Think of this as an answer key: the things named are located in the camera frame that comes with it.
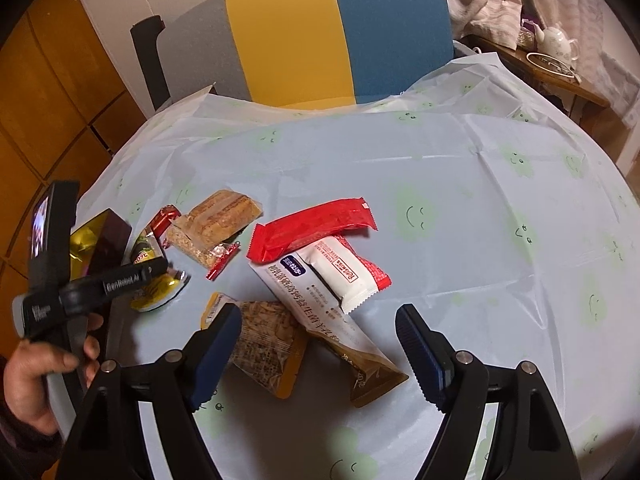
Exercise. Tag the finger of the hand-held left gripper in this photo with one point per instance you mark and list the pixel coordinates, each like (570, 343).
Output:
(132, 276)

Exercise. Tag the yellow-edged seed packet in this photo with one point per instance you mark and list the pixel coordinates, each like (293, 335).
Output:
(270, 347)

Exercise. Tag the yellow wooden cabinet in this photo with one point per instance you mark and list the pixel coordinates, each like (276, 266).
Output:
(50, 85)

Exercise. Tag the red checkered snack packet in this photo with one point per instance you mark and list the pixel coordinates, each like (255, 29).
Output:
(373, 270)

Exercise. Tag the clear-wrapped brown cake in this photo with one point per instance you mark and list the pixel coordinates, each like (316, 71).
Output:
(225, 209)

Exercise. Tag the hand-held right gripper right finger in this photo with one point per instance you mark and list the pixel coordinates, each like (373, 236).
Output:
(420, 355)

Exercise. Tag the small red clear candy packet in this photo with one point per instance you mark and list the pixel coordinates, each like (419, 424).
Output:
(220, 260)

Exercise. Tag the plain red snack packet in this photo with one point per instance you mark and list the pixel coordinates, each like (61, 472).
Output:
(310, 225)

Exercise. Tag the grey yellow blue chair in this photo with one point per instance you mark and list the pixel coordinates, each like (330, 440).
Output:
(290, 35)

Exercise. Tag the brown snack packet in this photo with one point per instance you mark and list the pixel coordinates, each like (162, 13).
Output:
(335, 270)

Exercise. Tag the long white and brown packet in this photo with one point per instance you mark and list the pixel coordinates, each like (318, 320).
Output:
(320, 322)

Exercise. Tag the round white-rimmed tray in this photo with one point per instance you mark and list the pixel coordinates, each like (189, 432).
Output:
(550, 65)

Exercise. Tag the yellow-green snack packet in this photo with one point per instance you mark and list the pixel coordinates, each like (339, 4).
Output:
(155, 291)

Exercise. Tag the person's left hand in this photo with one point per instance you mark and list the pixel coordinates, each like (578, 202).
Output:
(35, 385)

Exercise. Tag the small red wrapped candy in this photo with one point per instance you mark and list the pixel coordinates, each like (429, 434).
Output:
(165, 217)

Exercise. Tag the clear-wrapped oat bar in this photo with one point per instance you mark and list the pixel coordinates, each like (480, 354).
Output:
(192, 244)

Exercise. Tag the small purple jar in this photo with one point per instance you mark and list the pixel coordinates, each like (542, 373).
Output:
(527, 32)

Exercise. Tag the purple and gold box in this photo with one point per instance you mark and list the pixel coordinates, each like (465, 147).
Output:
(107, 245)

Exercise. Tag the white teapot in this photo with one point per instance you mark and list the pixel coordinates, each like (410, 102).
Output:
(552, 40)

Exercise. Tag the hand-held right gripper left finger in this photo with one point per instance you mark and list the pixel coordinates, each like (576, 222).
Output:
(220, 350)

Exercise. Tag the person's left forearm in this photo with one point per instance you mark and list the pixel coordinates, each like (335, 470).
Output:
(25, 452)

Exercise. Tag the wooden side table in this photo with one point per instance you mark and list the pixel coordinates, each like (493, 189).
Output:
(585, 92)

